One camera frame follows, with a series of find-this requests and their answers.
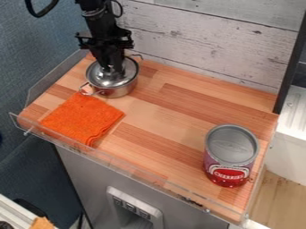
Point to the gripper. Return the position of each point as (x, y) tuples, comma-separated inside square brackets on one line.
[(104, 40)]

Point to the silver pot lid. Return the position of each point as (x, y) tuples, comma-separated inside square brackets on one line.
[(99, 78)]

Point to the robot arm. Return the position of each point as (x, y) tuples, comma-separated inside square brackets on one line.
[(95, 13)]

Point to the silver pot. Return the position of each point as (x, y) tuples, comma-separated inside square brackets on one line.
[(115, 91)]

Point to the orange cloth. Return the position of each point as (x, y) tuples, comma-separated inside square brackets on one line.
[(81, 117)]

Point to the red can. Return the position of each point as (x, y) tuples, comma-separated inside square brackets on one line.
[(229, 162)]

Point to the black post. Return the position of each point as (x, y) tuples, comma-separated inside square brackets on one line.
[(289, 65)]

